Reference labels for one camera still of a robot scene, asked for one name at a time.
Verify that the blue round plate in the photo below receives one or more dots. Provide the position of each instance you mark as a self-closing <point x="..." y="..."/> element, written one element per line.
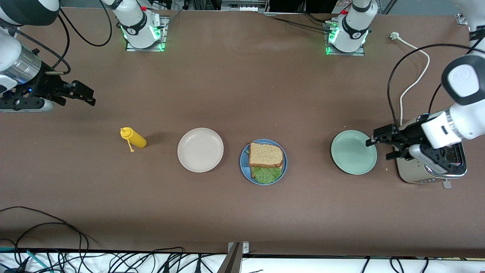
<point x="244" y="170"/>

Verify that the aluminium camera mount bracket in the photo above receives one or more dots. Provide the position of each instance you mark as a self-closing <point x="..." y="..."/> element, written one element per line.
<point x="233" y="258"/>

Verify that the light green round plate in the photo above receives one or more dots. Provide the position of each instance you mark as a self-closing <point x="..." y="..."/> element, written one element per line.
<point x="350" y="153"/>

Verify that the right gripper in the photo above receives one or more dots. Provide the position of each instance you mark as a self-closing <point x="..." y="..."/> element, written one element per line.
<point x="44" y="84"/>

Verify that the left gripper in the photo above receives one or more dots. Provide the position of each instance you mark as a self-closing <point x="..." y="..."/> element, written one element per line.
<point x="410" y="135"/>

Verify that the grey metal box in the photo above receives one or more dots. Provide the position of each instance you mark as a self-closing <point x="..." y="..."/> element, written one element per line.
<point x="242" y="5"/>

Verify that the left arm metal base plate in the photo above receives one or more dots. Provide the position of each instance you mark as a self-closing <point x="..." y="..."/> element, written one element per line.
<point x="360" y="53"/>

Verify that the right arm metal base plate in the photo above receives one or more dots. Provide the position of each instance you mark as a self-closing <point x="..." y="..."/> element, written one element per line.
<point x="163" y="34"/>

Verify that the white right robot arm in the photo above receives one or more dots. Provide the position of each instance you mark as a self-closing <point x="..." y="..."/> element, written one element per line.
<point x="134" y="26"/>

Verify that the yellow mustard squeeze bottle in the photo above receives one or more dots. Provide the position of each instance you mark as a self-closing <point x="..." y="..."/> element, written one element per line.
<point x="137" y="139"/>

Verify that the beige round plate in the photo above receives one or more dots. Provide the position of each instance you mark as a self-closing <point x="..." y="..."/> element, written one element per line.
<point x="200" y="150"/>

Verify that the green lettuce leaf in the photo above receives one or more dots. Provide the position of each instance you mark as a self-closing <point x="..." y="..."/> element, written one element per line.
<point x="267" y="175"/>

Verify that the brown bread slice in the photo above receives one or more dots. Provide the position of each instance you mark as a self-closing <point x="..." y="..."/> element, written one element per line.
<point x="265" y="153"/>
<point x="281" y="165"/>

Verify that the beige chrome two-slot toaster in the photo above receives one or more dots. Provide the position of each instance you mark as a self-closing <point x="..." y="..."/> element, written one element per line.
<point x="411" y="172"/>

